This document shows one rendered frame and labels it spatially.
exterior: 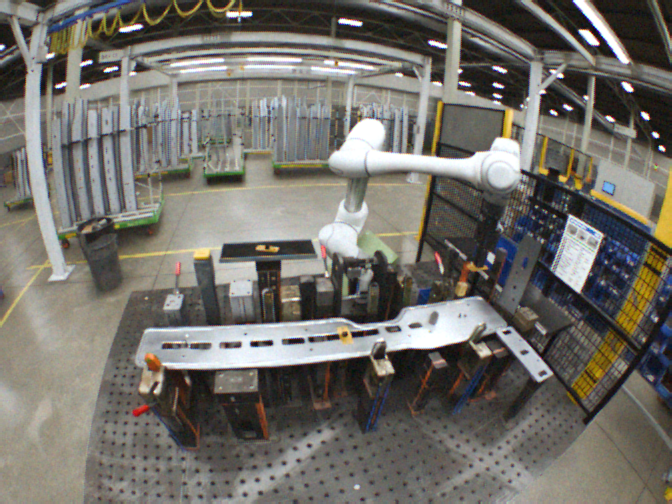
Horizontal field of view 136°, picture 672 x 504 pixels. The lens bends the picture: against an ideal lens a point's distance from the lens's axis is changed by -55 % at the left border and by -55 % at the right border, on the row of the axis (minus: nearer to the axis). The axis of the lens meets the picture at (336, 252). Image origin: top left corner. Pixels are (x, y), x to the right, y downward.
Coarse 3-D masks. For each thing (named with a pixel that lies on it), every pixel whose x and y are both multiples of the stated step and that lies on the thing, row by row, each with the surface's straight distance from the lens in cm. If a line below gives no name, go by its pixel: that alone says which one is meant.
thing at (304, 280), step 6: (300, 276) 108; (306, 276) 108; (312, 276) 108; (300, 282) 106; (306, 282) 105; (312, 282) 105; (300, 288) 107; (306, 288) 106; (312, 288) 107; (300, 294) 112; (306, 294) 108; (312, 294) 109; (306, 300) 110; (306, 306) 112; (306, 312) 114; (306, 318) 116; (306, 330) 120
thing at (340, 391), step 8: (336, 336) 102; (336, 360) 109; (344, 360) 105; (336, 368) 111; (344, 368) 109; (336, 376) 113; (344, 376) 113; (336, 384) 116; (336, 392) 119; (344, 392) 119
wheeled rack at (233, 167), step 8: (208, 144) 781; (232, 144) 680; (240, 144) 680; (216, 160) 865; (224, 160) 853; (232, 160) 843; (240, 160) 838; (208, 168) 754; (216, 168) 740; (224, 168) 734; (232, 168) 726; (240, 168) 720; (208, 176) 691; (240, 176) 697; (208, 184) 705
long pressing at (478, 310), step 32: (320, 320) 103; (416, 320) 110; (448, 320) 115; (480, 320) 121; (160, 352) 100; (192, 352) 97; (224, 352) 94; (256, 352) 93; (288, 352) 92; (320, 352) 92; (352, 352) 93
